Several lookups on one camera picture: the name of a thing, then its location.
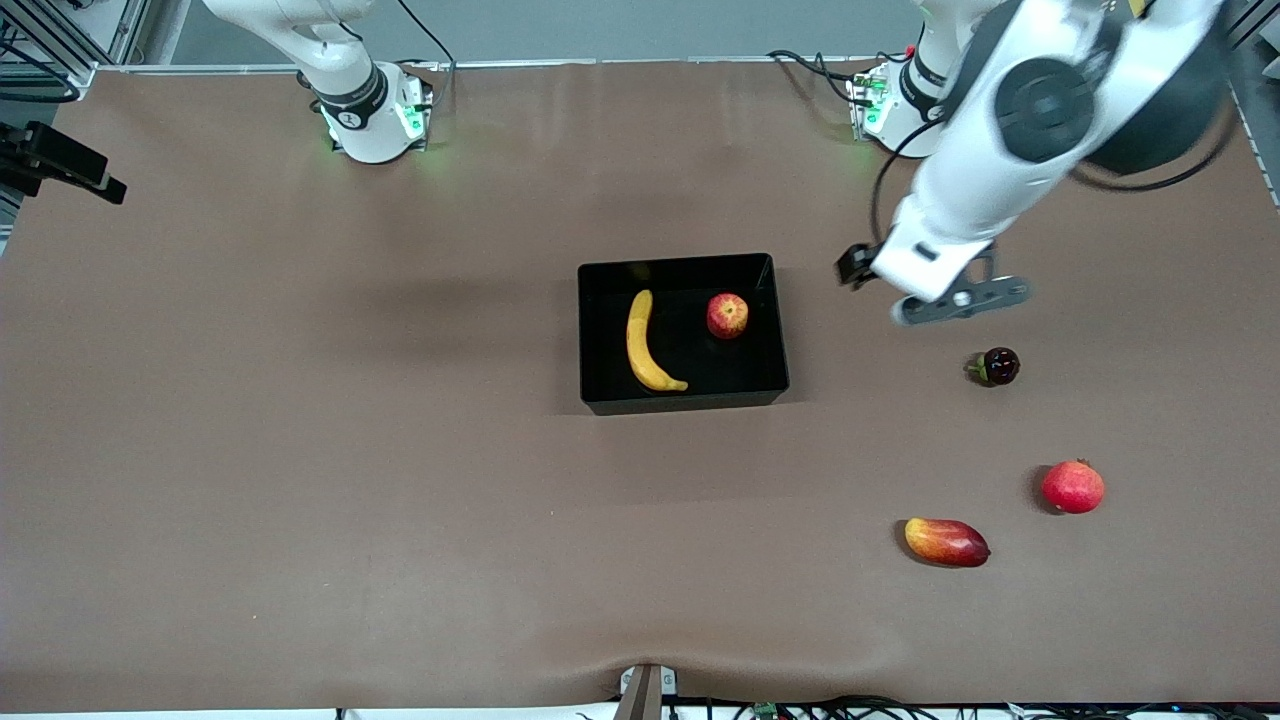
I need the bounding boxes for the small red yellow apple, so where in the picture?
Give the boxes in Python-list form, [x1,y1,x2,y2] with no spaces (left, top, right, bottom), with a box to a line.
[706,292,750,341]

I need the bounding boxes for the black plastic box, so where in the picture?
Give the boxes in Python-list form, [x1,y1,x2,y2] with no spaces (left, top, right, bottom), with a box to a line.
[577,252,791,417]

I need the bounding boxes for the yellow banana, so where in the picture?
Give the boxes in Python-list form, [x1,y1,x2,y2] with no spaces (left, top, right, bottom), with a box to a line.
[625,289,690,393]

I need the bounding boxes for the dark purple mangosteen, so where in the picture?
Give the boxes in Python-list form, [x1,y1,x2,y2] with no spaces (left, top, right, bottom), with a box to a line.
[966,346,1022,388]

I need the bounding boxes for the red yellow mango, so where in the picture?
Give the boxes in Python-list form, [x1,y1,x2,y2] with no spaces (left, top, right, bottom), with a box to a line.
[904,517,992,569]

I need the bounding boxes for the red pomegranate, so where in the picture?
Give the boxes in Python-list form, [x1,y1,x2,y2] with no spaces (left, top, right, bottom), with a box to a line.
[1040,458,1107,516]

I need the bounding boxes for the brown table cover mat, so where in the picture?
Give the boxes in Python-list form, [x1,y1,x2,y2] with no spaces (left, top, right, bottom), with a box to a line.
[0,58,1280,713]

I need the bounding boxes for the aluminium frame with black struts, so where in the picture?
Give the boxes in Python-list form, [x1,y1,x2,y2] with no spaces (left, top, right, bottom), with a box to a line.
[0,0,151,93]

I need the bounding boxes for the black left arm base cables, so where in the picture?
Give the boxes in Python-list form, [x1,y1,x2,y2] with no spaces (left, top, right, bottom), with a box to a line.
[768,48,881,106]

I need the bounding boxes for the silver table edge rail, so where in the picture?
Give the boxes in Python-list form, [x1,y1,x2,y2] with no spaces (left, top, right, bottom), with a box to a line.
[92,55,906,75]

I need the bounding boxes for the black right arm base cable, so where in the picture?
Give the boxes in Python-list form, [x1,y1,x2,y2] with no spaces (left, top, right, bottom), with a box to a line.
[395,0,459,111]

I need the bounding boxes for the black cable bundle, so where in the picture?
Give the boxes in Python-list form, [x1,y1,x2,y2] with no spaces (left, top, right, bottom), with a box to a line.
[670,694,1280,720]

